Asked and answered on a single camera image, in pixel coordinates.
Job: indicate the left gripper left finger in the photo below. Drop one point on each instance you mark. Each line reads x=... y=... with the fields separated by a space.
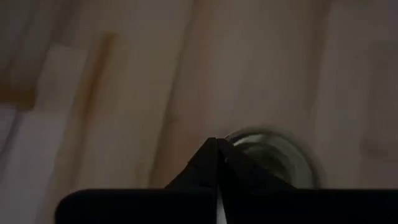
x=140 y=207

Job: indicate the red blue pull-tab can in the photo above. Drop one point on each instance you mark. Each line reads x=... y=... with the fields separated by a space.
x=280 y=158

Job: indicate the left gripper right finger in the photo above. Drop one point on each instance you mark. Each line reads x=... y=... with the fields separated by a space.
x=295 y=207

